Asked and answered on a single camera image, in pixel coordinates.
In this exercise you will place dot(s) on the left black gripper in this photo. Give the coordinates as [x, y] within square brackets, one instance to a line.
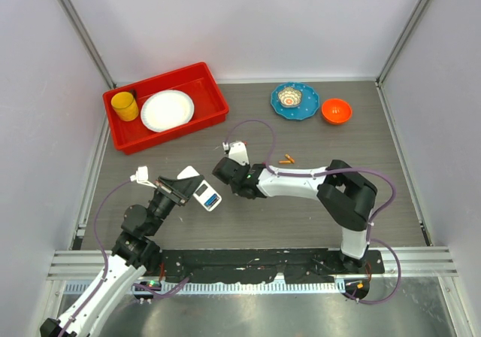
[180, 189]

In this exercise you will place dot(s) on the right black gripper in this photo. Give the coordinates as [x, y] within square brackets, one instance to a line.
[248, 166]

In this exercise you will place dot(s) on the white remote control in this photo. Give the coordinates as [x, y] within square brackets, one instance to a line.
[204, 191]

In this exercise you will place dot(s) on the blue battery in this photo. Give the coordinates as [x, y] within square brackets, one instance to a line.
[211, 201]

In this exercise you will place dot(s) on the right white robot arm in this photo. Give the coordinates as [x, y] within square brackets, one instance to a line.
[347, 196]

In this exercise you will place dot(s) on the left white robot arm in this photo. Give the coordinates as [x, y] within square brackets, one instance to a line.
[132, 256]

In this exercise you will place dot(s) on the white paper plate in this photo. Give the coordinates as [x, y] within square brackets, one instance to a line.
[167, 110]

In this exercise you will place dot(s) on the small patterned bowl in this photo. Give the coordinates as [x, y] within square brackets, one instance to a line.
[290, 97]

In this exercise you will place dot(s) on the blue plate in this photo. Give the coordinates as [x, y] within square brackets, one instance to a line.
[309, 106]

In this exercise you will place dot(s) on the yellow cup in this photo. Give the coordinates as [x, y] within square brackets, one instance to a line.
[125, 106]

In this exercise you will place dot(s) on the red plastic bin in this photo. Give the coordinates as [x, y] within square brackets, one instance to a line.
[195, 80]

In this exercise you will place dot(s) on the orange bowl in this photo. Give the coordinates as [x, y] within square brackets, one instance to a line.
[336, 111]

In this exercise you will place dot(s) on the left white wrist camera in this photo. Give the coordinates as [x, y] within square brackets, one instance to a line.
[141, 176]

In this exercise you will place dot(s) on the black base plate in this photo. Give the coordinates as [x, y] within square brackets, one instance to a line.
[256, 266]

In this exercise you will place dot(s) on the white slotted cable duct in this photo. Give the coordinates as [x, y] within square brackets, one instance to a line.
[276, 287]

